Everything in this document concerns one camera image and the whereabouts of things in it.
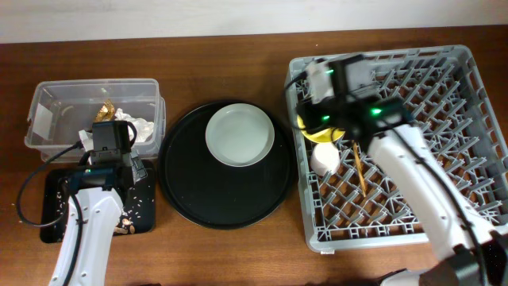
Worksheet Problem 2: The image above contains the white napkin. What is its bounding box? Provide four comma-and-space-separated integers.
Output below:
77, 107, 156, 148

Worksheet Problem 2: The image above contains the yellow bowl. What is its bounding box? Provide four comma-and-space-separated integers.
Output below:
297, 115, 345, 144

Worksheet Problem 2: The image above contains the food scraps and rice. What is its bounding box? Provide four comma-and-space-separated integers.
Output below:
42, 178, 156, 235

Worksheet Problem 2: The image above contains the wooden chopstick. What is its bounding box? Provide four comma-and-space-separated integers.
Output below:
352, 141, 367, 197

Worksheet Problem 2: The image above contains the gold foil wrapper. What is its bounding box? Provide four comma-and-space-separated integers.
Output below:
94, 99, 116, 122

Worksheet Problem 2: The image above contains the pink cup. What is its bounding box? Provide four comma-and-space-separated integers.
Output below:
310, 142, 341, 176

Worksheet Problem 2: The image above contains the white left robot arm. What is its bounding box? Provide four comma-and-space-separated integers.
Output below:
49, 153, 156, 285

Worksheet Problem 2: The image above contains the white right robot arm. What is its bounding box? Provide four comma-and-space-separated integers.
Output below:
296, 95, 507, 285

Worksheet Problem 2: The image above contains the grey dishwasher rack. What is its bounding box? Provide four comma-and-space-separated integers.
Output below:
286, 45, 507, 254

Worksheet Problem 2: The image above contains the black rectangular tray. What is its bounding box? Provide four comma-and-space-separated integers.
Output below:
39, 159, 156, 244

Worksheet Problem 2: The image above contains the clear plastic bin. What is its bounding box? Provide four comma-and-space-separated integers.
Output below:
25, 79, 166, 161

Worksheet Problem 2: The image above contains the round black tray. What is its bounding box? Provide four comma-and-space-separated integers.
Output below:
157, 100, 297, 230

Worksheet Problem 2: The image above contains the light grey plate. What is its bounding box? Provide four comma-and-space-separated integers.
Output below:
205, 103, 275, 168

